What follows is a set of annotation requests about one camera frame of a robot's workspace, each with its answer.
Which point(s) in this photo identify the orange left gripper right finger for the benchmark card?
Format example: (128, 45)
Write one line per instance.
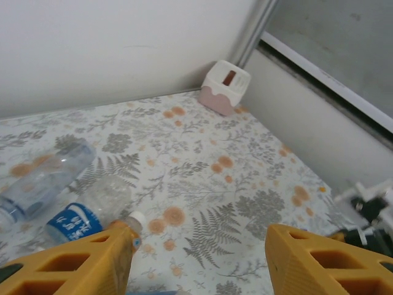
(322, 267)

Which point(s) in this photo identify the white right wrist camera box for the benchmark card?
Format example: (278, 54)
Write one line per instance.
(365, 192)

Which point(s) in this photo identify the white window frame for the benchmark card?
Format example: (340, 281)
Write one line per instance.
(322, 75)

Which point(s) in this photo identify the bottle red yellow label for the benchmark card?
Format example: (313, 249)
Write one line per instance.
(136, 218)

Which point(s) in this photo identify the clear bottle white cap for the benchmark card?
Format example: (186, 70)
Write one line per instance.
(46, 181)

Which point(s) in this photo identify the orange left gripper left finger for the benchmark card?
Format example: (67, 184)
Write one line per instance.
(61, 270)

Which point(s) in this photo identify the aluminium corner post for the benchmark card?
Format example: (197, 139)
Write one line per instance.
(255, 30)

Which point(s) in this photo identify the clear bottle blue white label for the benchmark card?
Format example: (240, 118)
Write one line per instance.
(73, 224)

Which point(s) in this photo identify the floral table cloth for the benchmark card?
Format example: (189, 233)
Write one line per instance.
(184, 172)

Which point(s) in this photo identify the white pink tissue box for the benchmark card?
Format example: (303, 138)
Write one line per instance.
(224, 89)

